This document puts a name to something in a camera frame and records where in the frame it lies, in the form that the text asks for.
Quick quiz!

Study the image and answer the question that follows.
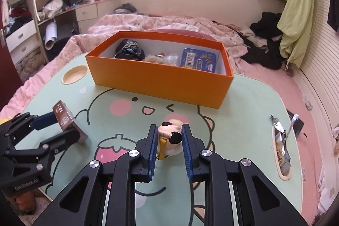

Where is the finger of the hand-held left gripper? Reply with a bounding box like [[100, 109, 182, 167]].
[[0, 111, 60, 142], [5, 128, 80, 171]]

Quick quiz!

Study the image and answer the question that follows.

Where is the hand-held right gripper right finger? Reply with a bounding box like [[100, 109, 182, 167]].
[[181, 124, 309, 226]]

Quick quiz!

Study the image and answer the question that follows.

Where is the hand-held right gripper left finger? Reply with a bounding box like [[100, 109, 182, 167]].
[[33, 124, 159, 226]]

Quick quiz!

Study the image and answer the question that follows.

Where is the small brown card box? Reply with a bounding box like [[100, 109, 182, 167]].
[[52, 100, 88, 146]]

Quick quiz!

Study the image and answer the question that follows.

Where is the orange cardboard box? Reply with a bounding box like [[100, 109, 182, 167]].
[[85, 30, 234, 109]]

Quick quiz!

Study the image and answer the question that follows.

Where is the blue tin case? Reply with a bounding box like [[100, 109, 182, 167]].
[[180, 47, 218, 73]]

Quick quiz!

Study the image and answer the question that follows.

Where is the brown fluffy hair clip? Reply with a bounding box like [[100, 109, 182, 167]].
[[144, 54, 166, 64]]

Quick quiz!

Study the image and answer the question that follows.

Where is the black lace scrunchie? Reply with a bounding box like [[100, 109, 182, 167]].
[[114, 39, 146, 60]]

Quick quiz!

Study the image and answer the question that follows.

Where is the green cartoon print desktop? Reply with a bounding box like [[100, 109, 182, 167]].
[[0, 51, 318, 226]]

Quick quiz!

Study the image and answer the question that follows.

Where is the person's left hand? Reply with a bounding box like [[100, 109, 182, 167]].
[[7, 187, 37, 213]]

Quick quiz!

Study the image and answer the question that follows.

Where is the grey floral quilt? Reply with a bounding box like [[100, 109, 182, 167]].
[[14, 53, 49, 81]]

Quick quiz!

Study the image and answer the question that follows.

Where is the dark red wooden panel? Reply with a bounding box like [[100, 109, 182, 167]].
[[0, 38, 23, 112]]

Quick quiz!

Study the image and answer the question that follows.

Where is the rolled white paper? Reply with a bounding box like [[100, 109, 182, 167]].
[[44, 23, 58, 50]]

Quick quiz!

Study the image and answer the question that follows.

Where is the white drawer unit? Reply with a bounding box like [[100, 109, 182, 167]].
[[5, 19, 43, 62]]

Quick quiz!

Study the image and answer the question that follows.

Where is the opened silver snack wrapper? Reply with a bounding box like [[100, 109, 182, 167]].
[[270, 114, 292, 176]]

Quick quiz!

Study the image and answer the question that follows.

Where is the white jacket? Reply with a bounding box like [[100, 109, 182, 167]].
[[37, 0, 64, 20]]

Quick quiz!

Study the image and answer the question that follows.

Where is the grey stylus pen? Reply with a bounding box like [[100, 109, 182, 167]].
[[286, 114, 300, 140]]

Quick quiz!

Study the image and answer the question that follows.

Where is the white drawer cabinet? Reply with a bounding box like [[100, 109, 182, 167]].
[[75, 0, 122, 33]]

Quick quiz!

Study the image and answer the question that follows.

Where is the black phone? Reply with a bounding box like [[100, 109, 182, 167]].
[[286, 110, 305, 138]]

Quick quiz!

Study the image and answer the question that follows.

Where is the beige crumpled garment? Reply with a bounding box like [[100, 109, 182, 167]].
[[238, 27, 269, 48]]

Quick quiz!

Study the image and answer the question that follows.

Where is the dark grey cloth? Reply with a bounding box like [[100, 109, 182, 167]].
[[114, 3, 138, 15]]

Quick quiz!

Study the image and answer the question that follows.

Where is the pile of black clothes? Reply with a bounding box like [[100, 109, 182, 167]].
[[240, 12, 288, 70]]

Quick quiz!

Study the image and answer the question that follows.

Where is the white louvred wardrobe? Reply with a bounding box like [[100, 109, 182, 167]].
[[299, 0, 339, 152]]

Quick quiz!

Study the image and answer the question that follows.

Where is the light green hanging garment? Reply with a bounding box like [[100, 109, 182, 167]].
[[277, 0, 317, 69]]

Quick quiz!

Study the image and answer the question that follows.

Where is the black hanging garment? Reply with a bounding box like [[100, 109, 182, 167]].
[[327, 0, 339, 32]]

